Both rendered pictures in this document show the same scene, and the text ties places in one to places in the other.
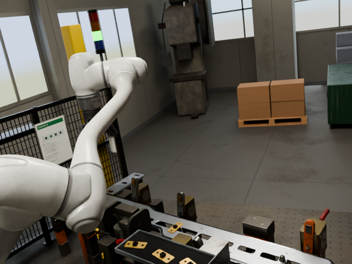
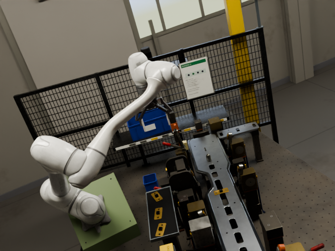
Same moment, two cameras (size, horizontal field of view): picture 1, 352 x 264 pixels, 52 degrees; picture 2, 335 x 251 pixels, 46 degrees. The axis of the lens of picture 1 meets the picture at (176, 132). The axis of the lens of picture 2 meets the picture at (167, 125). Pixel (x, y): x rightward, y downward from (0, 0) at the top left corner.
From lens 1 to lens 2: 1.33 m
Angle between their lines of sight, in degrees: 48
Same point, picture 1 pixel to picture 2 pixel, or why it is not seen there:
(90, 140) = (105, 130)
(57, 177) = (61, 157)
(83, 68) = (133, 67)
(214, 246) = (199, 224)
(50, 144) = (192, 80)
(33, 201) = (49, 166)
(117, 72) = (148, 77)
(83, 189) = (75, 167)
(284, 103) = not seen: outside the picture
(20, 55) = not seen: outside the picture
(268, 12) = not seen: outside the picture
